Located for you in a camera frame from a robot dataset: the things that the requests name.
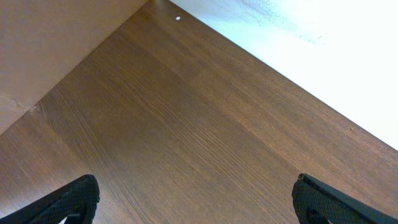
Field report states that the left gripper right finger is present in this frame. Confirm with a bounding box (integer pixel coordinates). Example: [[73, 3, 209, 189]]
[[292, 174, 397, 224]]

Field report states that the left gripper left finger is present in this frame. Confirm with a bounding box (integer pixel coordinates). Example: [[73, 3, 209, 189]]
[[1, 174, 100, 224]]

